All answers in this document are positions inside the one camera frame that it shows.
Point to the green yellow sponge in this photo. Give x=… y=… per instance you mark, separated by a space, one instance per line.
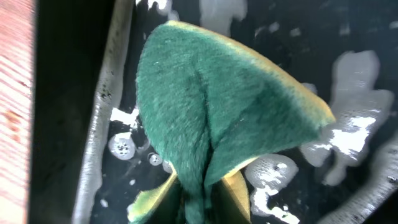
x=210 y=106

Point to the black water basin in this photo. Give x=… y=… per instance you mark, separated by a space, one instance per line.
x=304 y=37

